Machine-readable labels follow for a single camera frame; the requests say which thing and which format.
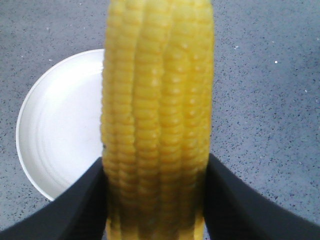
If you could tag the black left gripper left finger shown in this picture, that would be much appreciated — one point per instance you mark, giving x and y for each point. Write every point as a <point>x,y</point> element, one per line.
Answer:
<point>80,213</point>

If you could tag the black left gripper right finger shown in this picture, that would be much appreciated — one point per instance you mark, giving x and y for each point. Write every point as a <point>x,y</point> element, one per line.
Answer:
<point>235,211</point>

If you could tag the pale yellow corn cob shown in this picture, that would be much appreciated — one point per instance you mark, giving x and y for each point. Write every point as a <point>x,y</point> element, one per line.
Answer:
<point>158,72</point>

